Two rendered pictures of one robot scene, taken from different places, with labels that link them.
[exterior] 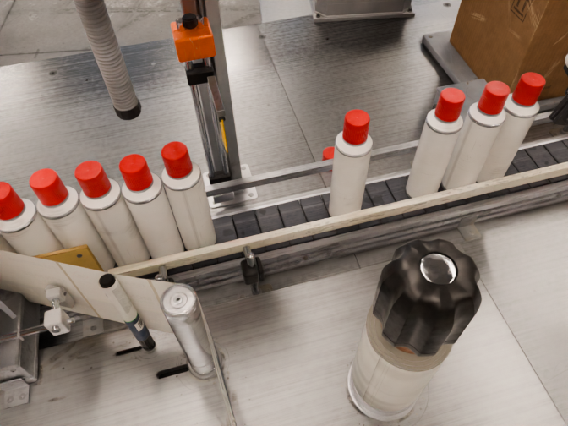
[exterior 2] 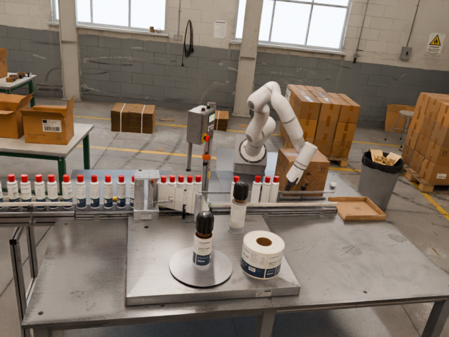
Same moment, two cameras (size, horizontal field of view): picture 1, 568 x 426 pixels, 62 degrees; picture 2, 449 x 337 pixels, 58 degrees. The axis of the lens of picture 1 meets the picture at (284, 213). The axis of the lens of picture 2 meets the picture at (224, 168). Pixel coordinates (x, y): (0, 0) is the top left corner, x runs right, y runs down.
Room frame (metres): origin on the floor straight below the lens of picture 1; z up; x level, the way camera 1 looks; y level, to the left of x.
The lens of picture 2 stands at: (-1.79, -0.01, 2.10)
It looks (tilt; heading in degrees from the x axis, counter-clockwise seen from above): 23 degrees down; 0
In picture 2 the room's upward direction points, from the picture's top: 6 degrees clockwise
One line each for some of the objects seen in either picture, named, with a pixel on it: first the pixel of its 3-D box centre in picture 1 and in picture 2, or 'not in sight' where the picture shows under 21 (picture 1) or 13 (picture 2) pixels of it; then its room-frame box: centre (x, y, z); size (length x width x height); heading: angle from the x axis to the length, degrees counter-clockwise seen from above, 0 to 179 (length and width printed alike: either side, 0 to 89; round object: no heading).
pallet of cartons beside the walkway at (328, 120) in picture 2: not in sight; (315, 123); (4.15, -1.32, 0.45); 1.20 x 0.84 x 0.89; 5
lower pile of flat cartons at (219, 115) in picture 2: not in sight; (209, 118); (4.91, 0.33, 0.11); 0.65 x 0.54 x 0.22; 90
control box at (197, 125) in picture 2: not in sight; (201, 124); (0.49, 0.15, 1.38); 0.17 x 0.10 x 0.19; 159
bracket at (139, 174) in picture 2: not in sight; (146, 174); (0.24, 0.41, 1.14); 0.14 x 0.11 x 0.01; 104
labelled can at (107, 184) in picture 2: not in sight; (107, 191); (0.28, 0.64, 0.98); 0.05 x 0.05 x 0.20
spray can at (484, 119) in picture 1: (475, 141); (265, 191); (0.51, -0.30, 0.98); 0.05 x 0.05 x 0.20
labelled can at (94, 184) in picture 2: not in sight; (94, 191); (0.27, 0.71, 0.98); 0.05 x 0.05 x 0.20
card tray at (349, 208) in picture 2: not in sight; (355, 208); (0.68, -0.95, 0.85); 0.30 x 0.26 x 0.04; 104
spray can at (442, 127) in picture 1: (434, 148); (256, 190); (0.50, -0.23, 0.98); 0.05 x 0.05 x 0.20
